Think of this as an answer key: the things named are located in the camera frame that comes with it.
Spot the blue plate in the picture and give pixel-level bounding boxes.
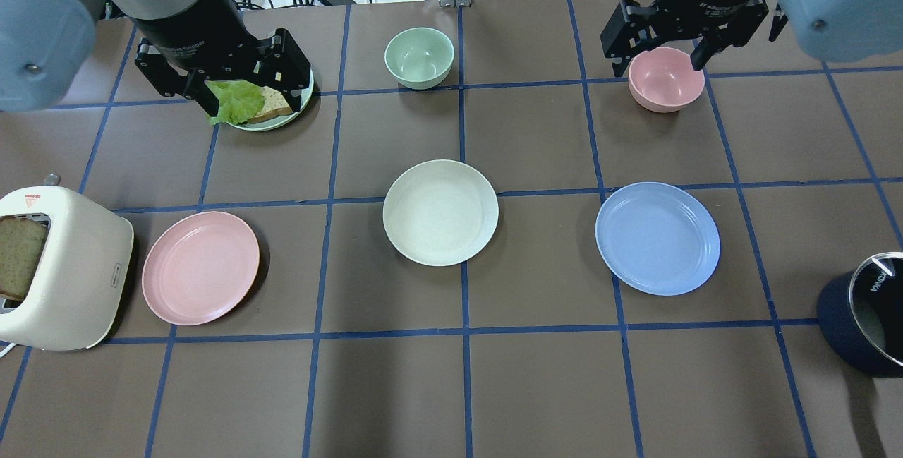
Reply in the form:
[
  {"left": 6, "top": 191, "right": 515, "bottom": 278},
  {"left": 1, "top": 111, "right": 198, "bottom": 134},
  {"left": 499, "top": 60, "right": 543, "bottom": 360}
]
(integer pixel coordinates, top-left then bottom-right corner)
[{"left": 595, "top": 182, "right": 720, "bottom": 296}]

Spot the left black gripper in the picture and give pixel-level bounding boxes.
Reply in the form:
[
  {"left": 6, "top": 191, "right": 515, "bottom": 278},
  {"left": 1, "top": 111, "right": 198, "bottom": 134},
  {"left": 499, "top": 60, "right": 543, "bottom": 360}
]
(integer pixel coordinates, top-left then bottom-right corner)
[{"left": 133, "top": 0, "right": 312, "bottom": 117}]

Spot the pink bowl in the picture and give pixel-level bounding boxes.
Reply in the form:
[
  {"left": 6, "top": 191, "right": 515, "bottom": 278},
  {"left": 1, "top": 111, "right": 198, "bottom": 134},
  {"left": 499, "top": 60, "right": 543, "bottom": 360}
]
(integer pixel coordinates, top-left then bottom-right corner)
[{"left": 628, "top": 47, "right": 705, "bottom": 113}]

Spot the cream plate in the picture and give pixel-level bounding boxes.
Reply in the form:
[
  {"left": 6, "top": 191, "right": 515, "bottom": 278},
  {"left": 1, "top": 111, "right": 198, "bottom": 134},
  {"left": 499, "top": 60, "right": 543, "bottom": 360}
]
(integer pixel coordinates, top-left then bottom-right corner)
[{"left": 382, "top": 159, "right": 500, "bottom": 266}]

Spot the lettuce leaf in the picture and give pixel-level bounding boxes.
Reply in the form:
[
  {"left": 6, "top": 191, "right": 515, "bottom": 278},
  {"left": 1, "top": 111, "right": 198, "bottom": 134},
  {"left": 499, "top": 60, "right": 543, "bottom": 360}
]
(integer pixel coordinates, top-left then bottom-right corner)
[{"left": 206, "top": 80, "right": 265, "bottom": 126}]

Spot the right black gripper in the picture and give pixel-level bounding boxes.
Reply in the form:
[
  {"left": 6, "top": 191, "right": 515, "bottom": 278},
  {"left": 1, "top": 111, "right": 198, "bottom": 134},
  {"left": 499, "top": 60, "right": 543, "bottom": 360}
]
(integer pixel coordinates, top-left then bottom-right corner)
[{"left": 600, "top": 0, "right": 770, "bottom": 78}]

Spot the pink plate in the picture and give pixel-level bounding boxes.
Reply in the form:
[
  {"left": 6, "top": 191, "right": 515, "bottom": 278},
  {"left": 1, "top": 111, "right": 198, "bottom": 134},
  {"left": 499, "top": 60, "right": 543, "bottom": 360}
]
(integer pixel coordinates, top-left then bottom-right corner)
[{"left": 141, "top": 211, "right": 260, "bottom": 326}]

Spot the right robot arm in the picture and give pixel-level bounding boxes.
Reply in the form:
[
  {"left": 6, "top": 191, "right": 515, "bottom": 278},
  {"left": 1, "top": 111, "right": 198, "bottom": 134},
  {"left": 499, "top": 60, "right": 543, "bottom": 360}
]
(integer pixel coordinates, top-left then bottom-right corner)
[{"left": 600, "top": 0, "right": 902, "bottom": 77}]

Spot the dark blue pot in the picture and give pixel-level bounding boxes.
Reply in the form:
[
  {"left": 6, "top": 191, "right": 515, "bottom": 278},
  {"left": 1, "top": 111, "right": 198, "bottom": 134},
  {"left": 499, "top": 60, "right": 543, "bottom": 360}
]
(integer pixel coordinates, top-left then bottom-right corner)
[{"left": 817, "top": 252, "right": 902, "bottom": 378}]

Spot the green plate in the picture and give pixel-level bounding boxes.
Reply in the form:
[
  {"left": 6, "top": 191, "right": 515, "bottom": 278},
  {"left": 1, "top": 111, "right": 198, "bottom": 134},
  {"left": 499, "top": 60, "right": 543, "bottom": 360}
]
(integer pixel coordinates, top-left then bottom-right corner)
[{"left": 229, "top": 69, "right": 315, "bottom": 132}]

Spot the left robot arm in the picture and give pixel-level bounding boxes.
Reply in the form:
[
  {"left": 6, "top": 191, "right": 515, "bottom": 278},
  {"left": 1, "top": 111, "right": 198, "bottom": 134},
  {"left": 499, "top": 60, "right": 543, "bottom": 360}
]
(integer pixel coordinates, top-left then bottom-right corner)
[{"left": 1, "top": 0, "right": 312, "bottom": 115}]

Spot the bread slice on plate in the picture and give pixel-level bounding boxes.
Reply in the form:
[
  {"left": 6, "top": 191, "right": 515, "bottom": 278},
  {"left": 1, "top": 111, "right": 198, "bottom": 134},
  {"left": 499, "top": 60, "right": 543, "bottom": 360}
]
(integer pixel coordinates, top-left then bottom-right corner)
[{"left": 248, "top": 86, "right": 294, "bottom": 124}]

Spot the green bowl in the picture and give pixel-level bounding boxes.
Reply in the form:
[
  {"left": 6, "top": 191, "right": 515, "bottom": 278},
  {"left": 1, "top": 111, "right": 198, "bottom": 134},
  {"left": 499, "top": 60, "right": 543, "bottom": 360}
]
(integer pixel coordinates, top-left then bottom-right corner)
[{"left": 384, "top": 27, "right": 456, "bottom": 90}]

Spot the bread slice in toaster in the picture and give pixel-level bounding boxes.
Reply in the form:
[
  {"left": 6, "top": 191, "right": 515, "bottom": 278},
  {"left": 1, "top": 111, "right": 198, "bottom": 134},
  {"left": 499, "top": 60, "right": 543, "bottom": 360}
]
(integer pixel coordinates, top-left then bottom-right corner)
[{"left": 1, "top": 216, "right": 48, "bottom": 301}]

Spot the white toaster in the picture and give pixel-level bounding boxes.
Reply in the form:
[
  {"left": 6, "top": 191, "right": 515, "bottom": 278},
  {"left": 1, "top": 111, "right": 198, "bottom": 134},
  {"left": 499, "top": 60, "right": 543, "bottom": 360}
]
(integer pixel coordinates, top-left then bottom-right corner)
[{"left": 1, "top": 186, "right": 135, "bottom": 351}]

